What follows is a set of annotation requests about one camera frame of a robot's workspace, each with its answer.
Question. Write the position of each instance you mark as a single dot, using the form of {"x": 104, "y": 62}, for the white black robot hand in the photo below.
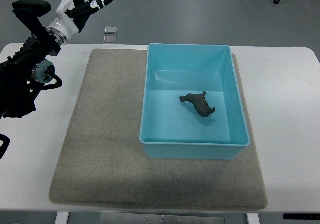
{"x": 71, "y": 17}

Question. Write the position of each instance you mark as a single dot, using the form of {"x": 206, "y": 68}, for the brown hippo toy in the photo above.
{"x": 199, "y": 102}

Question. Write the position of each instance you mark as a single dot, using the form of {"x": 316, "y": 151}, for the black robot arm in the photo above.
{"x": 28, "y": 72}

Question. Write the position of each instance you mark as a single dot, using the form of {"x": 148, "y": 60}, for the blue plastic box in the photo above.
{"x": 192, "y": 105}

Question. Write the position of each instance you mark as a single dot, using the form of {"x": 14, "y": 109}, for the upper floor socket plate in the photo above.
{"x": 110, "y": 29}

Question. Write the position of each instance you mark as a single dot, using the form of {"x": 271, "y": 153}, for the floor socket plate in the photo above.
{"x": 110, "y": 29}
{"x": 110, "y": 39}

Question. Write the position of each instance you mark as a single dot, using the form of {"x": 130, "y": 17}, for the lower floor socket plate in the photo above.
{"x": 110, "y": 39}

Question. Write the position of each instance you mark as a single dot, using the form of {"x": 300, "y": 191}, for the grey felt mat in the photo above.
{"x": 103, "y": 163}

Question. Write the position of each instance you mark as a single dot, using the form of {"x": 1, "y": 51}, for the black table control panel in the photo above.
{"x": 301, "y": 216}

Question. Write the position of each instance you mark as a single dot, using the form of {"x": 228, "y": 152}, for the metal table frame bar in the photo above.
{"x": 127, "y": 218}

